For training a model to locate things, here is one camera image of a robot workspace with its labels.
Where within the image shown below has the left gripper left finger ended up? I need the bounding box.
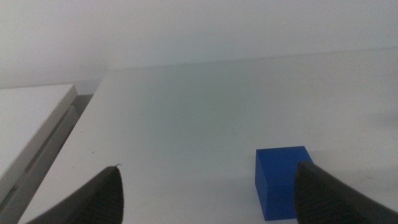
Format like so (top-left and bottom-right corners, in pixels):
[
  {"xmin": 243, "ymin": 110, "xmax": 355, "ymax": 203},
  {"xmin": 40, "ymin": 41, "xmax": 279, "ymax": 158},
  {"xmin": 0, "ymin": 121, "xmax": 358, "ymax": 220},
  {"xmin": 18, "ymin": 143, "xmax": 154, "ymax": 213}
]
[{"xmin": 24, "ymin": 164, "xmax": 124, "ymax": 224}]

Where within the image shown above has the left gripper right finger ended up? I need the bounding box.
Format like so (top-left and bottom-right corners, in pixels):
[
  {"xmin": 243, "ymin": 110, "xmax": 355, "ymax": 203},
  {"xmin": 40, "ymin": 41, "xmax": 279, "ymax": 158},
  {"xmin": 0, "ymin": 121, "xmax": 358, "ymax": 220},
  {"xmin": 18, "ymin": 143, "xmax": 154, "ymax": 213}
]
[{"xmin": 293, "ymin": 161, "xmax": 398, "ymax": 224}]

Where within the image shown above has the blue cube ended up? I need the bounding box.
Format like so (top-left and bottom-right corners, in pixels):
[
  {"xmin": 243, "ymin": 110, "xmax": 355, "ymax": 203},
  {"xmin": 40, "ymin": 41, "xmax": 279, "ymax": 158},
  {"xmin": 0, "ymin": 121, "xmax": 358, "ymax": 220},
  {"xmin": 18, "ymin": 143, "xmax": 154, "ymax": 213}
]
[{"xmin": 254, "ymin": 146, "xmax": 313, "ymax": 222}]

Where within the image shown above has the white side table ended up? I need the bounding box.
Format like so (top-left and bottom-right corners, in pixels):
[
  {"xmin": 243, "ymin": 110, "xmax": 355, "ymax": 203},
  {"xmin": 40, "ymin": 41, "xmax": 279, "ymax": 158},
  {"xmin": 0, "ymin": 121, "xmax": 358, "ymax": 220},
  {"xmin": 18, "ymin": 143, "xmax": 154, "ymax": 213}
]
[{"xmin": 0, "ymin": 83, "xmax": 78, "ymax": 205}]

